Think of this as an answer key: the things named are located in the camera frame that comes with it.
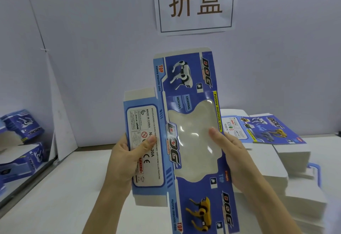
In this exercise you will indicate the white paper wall sign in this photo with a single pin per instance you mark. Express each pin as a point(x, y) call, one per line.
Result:
point(194, 23)

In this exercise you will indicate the pile of blue boxes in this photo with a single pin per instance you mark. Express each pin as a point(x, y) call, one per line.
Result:
point(21, 127)

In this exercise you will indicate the person's left hand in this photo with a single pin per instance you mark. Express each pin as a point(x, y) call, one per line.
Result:
point(125, 164)

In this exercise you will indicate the stack of boxes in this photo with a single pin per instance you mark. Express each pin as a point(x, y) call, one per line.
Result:
point(298, 188)

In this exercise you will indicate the person's left forearm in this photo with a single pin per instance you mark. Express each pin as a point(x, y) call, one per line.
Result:
point(104, 212)

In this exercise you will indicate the person's right forearm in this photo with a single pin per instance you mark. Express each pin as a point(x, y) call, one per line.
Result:
point(274, 212)

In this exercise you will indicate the person's right hand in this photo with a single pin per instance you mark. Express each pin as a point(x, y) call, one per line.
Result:
point(240, 162)

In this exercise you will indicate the blue dog-print cardboard box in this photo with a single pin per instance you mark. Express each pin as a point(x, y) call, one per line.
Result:
point(186, 188)

